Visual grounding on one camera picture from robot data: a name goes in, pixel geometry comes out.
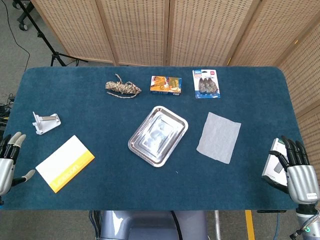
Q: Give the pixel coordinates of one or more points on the blue felt table cloth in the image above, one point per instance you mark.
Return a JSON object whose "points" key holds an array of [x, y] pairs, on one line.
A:
{"points": [[100, 125]]}

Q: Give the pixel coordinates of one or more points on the black caster wheel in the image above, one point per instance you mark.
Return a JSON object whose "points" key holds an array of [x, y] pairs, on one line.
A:
{"points": [[23, 27]]}

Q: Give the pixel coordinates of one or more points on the silver metal tray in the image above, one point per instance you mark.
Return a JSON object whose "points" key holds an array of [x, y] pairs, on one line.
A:
{"points": [[157, 136]]}

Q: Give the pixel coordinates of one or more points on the grey robot torso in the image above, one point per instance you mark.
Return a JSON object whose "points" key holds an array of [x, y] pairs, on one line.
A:
{"points": [[150, 225]]}

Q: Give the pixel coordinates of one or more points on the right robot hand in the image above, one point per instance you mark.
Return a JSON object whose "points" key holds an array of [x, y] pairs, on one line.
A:
{"points": [[302, 182]]}

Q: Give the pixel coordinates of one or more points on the silver table leg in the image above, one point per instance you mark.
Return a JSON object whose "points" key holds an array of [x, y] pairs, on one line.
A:
{"points": [[218, 225]]}

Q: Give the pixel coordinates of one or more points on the orange and blue box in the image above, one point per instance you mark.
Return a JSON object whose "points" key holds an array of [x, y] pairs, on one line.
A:
{"points": [[165, 86]]}

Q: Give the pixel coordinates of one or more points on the white paper sheet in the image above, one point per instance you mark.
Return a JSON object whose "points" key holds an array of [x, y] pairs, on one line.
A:
{"points": [[218, 137]]}

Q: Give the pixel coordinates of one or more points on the white wall bracket holder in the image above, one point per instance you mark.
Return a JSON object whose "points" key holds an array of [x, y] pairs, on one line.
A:
{"points": [[46, 123]]}

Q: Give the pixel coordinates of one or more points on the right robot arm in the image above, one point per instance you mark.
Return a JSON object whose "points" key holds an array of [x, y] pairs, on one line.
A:
{"points": [[307, 217]]}

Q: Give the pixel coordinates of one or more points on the wicker folding screen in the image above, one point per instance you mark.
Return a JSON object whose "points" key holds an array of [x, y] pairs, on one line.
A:
{"points": [[140, 30]]}

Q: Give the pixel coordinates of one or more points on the black tripod stand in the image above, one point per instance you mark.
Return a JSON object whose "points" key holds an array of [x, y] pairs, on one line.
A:
{"points": [[57, 55]]}

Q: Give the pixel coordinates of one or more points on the blue blister pack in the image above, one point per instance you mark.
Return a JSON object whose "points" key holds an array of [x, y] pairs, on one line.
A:
{"points": [[206, 85]]}

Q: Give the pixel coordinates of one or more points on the white and yellow box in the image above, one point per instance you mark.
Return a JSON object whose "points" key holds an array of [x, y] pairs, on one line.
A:
{"points": [[62, 162]]}

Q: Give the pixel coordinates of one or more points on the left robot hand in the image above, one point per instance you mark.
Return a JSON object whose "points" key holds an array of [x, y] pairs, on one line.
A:
{"points": [[6, 170]]}

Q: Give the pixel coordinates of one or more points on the white and grey product box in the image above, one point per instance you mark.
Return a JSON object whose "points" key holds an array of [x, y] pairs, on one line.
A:
{"points": [[271, 167]]}

